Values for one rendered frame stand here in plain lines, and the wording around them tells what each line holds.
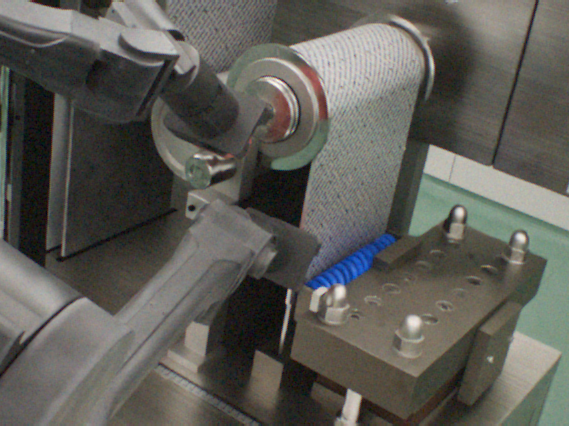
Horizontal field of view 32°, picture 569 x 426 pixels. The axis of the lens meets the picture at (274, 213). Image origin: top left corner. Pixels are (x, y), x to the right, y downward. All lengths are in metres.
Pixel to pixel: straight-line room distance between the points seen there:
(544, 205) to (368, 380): 2.89
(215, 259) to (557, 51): 0.61
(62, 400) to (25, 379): 0.01
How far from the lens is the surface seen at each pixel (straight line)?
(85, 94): 0.91
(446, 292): 1.29
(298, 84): 1.11
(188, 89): 0.95
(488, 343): 1.25
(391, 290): 1.27
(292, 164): 1.15
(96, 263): 1.47
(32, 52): 0.88
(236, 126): 1.03
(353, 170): 1.23
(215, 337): 1.28
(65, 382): 0.27
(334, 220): 1.24
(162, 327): 0.80
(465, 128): 1.40
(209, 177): 1.11
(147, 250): 1.52
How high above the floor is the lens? 1.65
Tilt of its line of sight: 26 degrees down
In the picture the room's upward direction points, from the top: 10 degrees clockwise
